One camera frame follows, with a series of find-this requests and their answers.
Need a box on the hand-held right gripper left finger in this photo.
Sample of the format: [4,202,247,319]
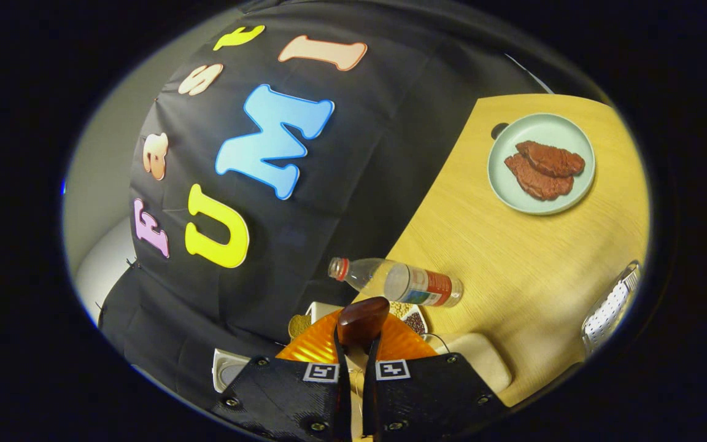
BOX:
[212,309,353,442]

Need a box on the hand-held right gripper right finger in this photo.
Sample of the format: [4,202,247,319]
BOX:
[363,313,508,441]

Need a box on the clear tray of white rice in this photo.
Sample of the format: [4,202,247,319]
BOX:
[432,333,513,394]

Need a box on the white rice cooker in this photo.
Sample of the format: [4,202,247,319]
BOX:
[212,348,251,394]

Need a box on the dark wooden spoon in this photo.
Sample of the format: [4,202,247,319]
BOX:
[335,297,391,369]

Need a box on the metal mesh chopstick holder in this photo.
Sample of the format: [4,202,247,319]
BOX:
[581,260,642,355]

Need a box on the brown bread slice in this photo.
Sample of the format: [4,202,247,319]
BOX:
[287,314,312,340]

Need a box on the white divided dish of grains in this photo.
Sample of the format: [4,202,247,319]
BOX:
[304,300,430,337]

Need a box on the clear plastic water bottle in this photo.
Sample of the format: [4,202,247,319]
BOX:
[328,257,465,308]

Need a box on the pale green plate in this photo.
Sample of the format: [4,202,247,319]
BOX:
[487,112,597,216]

